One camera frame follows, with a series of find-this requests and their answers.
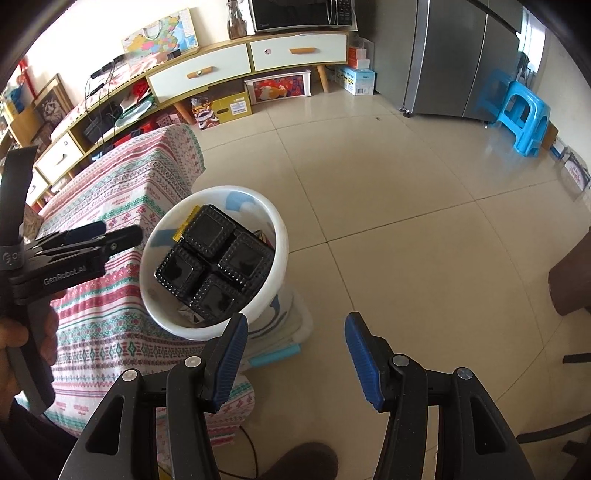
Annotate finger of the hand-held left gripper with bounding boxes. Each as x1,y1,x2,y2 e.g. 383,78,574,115
27,224,144,269
33,220,108,250

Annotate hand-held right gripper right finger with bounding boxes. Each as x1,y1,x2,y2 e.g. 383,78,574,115
344,311,532,480

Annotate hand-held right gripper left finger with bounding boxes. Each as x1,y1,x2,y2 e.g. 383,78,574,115
58,312,250,480

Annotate yellow wrapper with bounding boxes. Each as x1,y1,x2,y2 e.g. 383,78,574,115
172,205,199,244

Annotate black plastic tray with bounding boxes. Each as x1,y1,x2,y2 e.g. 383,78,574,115
154,203,277,323

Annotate white bin with blue pattern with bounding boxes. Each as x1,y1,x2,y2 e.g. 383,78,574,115
140,185,298,356

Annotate person's left hand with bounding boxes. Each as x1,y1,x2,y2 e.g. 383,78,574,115
0,290,68,398

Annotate table with patterned cloth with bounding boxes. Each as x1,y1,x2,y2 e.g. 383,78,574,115
25,124,256,448

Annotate clear plastic container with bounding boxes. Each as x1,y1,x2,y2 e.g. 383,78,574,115
240,282,315,370

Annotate white cabinet drawer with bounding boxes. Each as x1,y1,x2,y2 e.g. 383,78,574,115
36,133,85,181
249,33,348,72
148,42,252,97

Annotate black electronic device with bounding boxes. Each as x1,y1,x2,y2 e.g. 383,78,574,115
83,104,123,144

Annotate wooden framed picture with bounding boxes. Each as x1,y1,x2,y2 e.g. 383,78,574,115
32,74,75,127

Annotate green and red bags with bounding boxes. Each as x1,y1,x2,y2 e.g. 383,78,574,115
122,78,155,125

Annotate power strip with chargers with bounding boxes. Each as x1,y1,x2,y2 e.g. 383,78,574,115
90,58,127,79

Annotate yellow cardboard box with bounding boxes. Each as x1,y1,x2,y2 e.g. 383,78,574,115
191,91,254,127

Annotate storage box with red print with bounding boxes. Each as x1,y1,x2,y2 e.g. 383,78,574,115
245,70,312,106

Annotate wooden TV cabinet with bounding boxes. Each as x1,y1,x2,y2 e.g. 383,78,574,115
25,28,349,204

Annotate glass vase with twigs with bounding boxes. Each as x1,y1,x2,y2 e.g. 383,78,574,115
226,0,247,40

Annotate blue and white box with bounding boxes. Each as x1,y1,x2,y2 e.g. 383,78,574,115
335,65,377,96

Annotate small framed print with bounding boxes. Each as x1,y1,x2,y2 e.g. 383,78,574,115
551,138,591,192

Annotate black microwave oven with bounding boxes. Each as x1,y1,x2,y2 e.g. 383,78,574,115
248,0,358,34

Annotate orange and white box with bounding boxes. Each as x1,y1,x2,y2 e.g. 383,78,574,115
347,44,372,70

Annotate blue plastic stool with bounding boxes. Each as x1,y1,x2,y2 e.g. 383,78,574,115
485,69,551,158

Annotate grey refrigerator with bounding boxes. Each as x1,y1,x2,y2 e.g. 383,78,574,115
398,0,532,121

